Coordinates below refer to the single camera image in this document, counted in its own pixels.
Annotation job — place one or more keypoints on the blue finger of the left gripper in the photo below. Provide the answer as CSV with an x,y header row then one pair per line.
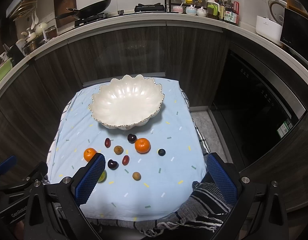
x,y
6,165

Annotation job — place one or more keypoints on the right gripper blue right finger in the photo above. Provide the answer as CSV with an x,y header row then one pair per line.
x,y
219,173

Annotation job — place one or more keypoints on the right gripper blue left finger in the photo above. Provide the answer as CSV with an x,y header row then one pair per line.
x,y
87,177

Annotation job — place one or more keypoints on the green apple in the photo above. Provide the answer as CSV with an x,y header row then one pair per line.
x,y
103,177

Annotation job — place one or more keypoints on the small orange tangerine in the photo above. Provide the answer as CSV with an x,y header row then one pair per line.
x,y
89,154

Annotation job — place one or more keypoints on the dark heart-shaped cherry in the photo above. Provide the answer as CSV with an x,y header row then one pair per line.
x,y
112,164

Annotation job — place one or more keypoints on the brown longan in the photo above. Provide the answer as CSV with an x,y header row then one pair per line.
x,y
136,176
118,150

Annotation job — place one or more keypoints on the dark red grape tomato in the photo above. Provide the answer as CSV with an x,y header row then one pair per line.
x,y
107,142

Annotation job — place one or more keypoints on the large orange tangerine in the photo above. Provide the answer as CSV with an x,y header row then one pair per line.
x,y
142,145

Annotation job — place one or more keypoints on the dark blueberry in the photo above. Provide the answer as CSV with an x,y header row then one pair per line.
x,y
161,152

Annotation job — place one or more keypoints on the striped dark blanket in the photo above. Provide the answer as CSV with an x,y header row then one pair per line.
x,y
204,208

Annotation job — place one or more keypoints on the light blue patterned cloth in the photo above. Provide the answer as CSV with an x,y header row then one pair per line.
x,y
136,186

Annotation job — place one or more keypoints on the white scalloped ceramic bowl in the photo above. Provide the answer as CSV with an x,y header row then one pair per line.
x,y
127,102

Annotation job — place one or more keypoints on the white teapot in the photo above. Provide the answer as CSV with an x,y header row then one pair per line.
x,y
40,28

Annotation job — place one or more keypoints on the white countertop appliance box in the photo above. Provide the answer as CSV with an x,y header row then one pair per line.
x,y
269,29

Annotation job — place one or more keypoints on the large soy sauce bottle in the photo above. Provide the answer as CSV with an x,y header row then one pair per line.
x,y
231,12

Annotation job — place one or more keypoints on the black wok pan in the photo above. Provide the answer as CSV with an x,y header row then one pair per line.
x,y
86,12

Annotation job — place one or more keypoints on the wooden cutting board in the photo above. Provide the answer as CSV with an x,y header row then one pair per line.
x,y
60,7

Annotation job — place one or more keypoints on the white rice cooker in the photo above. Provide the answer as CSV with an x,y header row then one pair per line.
x,y
276,9

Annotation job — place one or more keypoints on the black gas stove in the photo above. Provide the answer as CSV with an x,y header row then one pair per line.
x,y
140,8

